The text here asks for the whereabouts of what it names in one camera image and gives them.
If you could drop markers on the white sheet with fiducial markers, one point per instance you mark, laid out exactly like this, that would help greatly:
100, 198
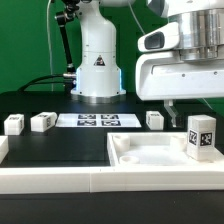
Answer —
97, 120

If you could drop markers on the white square table top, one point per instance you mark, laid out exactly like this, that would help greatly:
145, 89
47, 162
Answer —
153, 149

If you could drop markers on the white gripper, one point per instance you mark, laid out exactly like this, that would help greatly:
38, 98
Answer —
163, 76

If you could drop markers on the white workspace frame wall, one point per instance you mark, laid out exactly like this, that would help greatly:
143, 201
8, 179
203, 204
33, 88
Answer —
107, 179

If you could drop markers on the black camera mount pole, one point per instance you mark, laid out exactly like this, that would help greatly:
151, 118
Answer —
62, 18

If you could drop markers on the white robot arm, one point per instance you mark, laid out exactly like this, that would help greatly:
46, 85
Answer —
181, 60

